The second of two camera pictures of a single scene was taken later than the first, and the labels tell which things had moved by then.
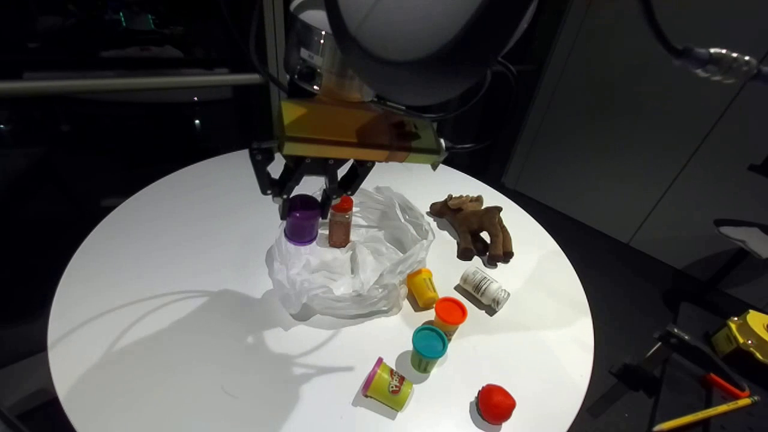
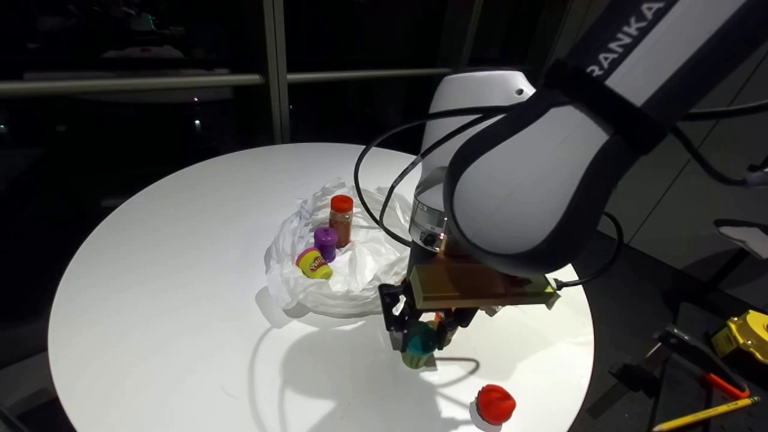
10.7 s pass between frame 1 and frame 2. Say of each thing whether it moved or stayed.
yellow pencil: stayed
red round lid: stayed
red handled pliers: stayed
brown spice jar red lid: stayed
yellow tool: stayed
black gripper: moved
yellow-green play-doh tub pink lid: moved
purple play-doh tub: moved
